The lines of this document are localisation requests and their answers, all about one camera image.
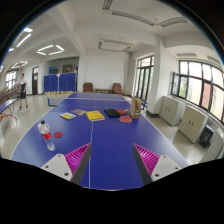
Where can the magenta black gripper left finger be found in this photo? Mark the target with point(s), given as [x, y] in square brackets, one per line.
[71, 166]

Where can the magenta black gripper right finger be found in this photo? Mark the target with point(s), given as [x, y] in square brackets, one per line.
[151, 166]

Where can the clear plastic water bottle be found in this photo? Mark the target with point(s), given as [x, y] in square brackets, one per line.
[44, 130]

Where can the small red round lid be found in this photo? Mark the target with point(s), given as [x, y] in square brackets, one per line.
[58, 134]

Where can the red table tennis paddle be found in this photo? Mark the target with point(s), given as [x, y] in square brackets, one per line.
[125, 119]

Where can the grey thin booklet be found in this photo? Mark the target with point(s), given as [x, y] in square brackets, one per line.
[78, 112]

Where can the yellow book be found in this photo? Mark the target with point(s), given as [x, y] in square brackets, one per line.
[95, 116]

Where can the blue table tennis table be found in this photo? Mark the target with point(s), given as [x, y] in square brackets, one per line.
[112, 165]

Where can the beige cabinet far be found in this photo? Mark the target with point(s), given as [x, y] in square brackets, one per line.
[171, 110]

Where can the beige cabinet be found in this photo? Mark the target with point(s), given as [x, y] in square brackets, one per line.
[192, 123]
[171, 110]

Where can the black waste bin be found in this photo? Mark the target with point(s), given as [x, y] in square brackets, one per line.
[206, 136]

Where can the beige cabinet near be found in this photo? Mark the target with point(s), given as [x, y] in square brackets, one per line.
[192, 123]

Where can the brown cardboard box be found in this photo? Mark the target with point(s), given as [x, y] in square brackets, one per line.
[135, 108]

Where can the red paddle behind case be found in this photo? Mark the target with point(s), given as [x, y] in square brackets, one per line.
[122, 112]

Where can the black paddle case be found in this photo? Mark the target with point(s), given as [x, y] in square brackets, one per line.
[112, 112]

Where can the brown armchair left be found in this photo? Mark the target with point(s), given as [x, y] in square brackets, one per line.
[88, 87]

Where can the brown armchair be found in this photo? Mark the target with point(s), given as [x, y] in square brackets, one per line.
[88, 87]
[117, 89]

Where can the blue partition barriers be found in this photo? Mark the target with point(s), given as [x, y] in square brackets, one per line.
[60, 82]

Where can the brown armchair right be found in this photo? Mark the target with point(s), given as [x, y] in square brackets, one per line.
[117, 89]

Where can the person in dark clothes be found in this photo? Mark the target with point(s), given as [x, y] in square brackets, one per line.
[23, 87]

